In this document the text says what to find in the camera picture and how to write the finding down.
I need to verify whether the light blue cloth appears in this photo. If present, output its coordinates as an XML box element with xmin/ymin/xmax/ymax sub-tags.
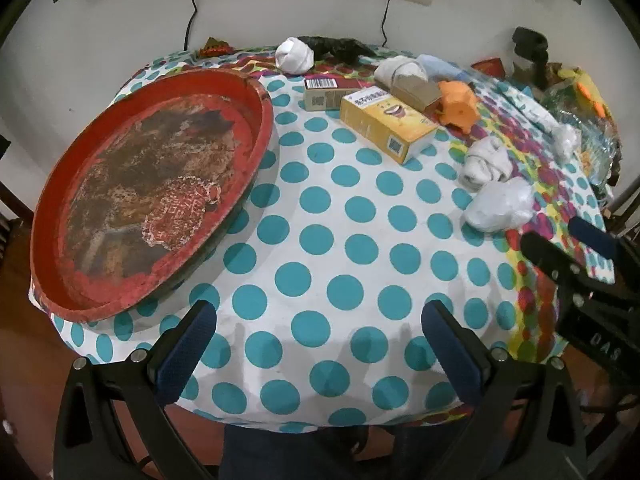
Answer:
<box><xmin>417</xmin><ymin>54</ymin><xmax>473</xmax><ymax>83</ymax></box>

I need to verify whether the white grey folded sock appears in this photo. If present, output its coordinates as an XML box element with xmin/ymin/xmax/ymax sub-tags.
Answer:
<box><xmin>460</xmin><ymin>137</ymin><xmax>513</xmax><ymax>192</ymax></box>

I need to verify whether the red green decoration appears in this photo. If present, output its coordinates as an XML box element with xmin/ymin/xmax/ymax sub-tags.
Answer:
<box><xmin>195</xmin><ymin>37</ymin><xmax>235</xmax><ymax>58</ymax></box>

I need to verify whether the yellow orange toy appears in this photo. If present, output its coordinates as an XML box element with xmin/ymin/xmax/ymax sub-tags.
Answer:
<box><xmin>557</xmin><ymin>67</ymin><xmax>608</xmax><ymax>118</ymax></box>

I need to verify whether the red paper item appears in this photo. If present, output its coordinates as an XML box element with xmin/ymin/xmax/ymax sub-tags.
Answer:
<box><xmin>471</xmin><ymin>57</ymin><xmax>507</xmax><ymax>78</ymax></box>

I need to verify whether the polka dot tablecloth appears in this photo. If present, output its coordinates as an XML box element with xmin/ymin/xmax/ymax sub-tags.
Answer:
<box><xmin>27</xmin><ymin>45</ymin><xmax>618</xmax><ymax>433</ymax></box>

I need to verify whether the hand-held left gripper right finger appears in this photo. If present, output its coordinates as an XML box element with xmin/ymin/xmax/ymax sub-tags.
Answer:
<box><xmin>421</xmin><ymin>300</ymin><xmax>588</xmax><ymax>480</ymax></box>

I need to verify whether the small white plastic wad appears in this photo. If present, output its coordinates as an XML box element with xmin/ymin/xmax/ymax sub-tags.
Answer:
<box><xmin>550</xmin><ymin>124</ymin><xmax>583</xmax><ymax>163</ymax></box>

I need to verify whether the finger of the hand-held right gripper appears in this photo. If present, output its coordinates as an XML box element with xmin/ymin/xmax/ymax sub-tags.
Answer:
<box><xmin>520</xmin><ymin>231</ymin><xmax>609</xmax><ymax>302</ymax></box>
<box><xmin>567</xmin><ymin>216</ymin><xmax>640</xmax><ymax>286</ymax></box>

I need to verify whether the beige box with barcode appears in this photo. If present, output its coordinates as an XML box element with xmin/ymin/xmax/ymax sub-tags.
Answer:
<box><xmin>302</xmin><ymin>76</ymin><xmax>376</xmax><ymax>112</ymax></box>

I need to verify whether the yellow medicine box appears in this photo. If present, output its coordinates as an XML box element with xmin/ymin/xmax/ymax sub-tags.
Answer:
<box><xmin>340</xmin><ymin>86</ymin><xmax>440</xmax><ymax>165</ymax></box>

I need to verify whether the orange pig toy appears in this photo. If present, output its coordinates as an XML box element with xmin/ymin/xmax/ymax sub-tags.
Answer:
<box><xmin>434</xmin><ymin>79</ymin><xmax>480</xmax><ymax>133</ymax></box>

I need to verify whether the black stand object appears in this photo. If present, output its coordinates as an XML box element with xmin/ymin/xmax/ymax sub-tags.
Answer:
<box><xmin>511</xmin><ymin>26</ymin><xmax>551</xmax><ymax>88</ymax></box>

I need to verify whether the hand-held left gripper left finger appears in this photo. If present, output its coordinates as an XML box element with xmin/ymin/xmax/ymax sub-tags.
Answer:
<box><xmin>52</xmin><ymin>300</ymin><xmax>218</xmax><ymax>480</ymax></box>

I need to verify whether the white rolled sock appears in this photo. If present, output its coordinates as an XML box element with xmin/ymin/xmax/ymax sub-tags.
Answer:
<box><xmin>374</xmin><ymin>56</ymin><xmax>430</xmax><ymax>86</ymax></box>

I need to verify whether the round red worn tray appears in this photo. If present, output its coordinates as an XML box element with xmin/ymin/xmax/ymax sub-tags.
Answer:
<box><xmin>30</xmin><ymin>70</ymin><xmax>276</xmax><ymax>323</ymax></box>

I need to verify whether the white sock ball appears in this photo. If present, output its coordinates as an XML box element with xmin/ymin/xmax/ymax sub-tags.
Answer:
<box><xmin>275</xmin><ymin>36</ymin><xmax>316</xmax><ymax>75</ymax></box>

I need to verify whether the clear plastic bag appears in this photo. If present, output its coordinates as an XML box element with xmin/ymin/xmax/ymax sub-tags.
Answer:
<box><xmin>542</xmin><ymin>85</ymin><xmax>623</xmax><ymax>191</ymax></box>

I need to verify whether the gold square box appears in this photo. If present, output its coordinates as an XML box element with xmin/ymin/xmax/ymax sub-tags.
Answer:
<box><xmin>390</xmin><ymin>77</ymin><xmax>443</xmax><ymax>113</ymax></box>

